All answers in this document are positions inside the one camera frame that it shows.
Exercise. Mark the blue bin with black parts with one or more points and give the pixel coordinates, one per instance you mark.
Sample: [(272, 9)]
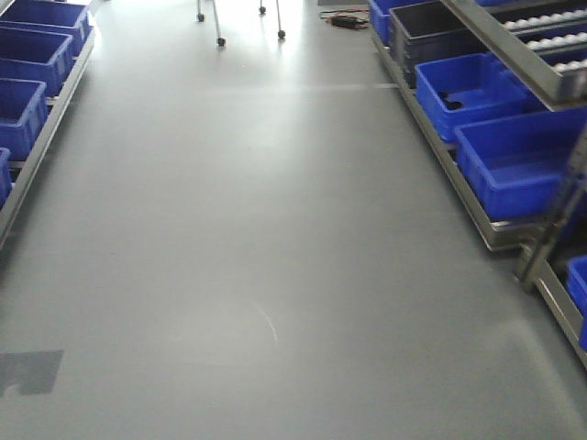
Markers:
[(468, 89)]

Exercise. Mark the dark navy bin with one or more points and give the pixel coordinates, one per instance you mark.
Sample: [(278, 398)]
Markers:
[(427, 32)]

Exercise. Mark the blue bin near right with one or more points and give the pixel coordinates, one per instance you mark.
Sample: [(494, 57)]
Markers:
[(514, 164)]

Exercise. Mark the blue bin left top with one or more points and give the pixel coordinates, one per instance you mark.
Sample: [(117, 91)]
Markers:
[(53, 17)]

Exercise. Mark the left shelf frame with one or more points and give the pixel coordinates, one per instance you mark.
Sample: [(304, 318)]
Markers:
[(28, 169)]

